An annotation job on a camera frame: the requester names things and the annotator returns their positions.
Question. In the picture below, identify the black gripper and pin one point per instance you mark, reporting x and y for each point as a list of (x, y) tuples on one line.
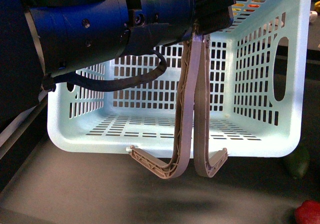
[(207, 16)]

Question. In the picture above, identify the light blue plastic shopping basket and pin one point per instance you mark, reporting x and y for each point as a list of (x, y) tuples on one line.
[(256, 76)]

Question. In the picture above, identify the grey basket handle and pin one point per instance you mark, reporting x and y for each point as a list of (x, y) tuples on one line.
[(183, 117), (205, 165)]

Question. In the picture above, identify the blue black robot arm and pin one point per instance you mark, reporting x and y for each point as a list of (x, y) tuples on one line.
[(75, 34)]

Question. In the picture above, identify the dark green avocado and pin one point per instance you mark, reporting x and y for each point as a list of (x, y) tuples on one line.
[(297, 162)]

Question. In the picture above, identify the red fruit at corner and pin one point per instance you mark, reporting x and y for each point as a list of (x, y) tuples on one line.
[(308, 213)]

